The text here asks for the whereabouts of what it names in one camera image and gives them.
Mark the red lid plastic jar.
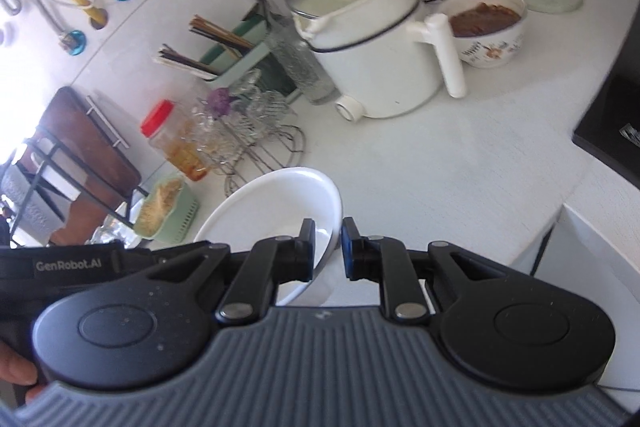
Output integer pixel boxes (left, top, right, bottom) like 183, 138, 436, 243
140, 99, 211, 182

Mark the braided metal hose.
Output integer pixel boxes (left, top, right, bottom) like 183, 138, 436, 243
0, 0, 76, 42

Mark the floral enamel bowl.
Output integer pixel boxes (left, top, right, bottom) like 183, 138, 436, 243
436, 0, 530, 68

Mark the white electric pot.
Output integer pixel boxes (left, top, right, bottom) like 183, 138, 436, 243
285, 0, 468, 122

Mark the group of glass cups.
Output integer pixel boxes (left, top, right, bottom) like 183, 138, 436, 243
200, 72, 296, 158

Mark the textured glass tumbler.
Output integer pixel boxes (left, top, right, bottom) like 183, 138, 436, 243
190, 102, 226, 162

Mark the bundle of dry noodles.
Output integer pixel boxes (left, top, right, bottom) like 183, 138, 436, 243
136, 179, 183, 228

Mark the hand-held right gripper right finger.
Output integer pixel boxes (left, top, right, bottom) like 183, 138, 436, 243
341, 217, 508, 327

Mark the textured glass mug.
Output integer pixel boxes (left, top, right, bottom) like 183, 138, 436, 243
267, 24, 338, 105

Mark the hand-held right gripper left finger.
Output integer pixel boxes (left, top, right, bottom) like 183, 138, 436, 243
145, 218, 317, 327

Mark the brown wooden cutting board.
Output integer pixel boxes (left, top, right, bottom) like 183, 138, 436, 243
35, 86, 143, 248

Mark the black stove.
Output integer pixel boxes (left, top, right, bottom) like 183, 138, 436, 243
572, 67, 640, 188

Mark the clear drinking glass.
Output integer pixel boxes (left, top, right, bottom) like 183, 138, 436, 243
92, 214, 127, 245

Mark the metal bar handle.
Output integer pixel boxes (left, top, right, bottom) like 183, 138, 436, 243
85, 94, 132, 150

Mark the person's left hand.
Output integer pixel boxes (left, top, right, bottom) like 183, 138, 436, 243
0, 337, 45, 405

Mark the green chopstick holder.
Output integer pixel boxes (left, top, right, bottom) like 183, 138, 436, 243
197, 9, 281, 88

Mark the chopstick holder with utensils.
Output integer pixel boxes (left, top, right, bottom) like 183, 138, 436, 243
157, 14, 256, 75

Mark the black dish rack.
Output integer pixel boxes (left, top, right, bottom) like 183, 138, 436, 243
0, 122, 151, 248

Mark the green plastic basket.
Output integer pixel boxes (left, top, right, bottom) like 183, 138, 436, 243
131, 172, 201, 242

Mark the wire cup rack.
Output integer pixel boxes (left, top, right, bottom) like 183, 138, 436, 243
210, 117, 307, 198

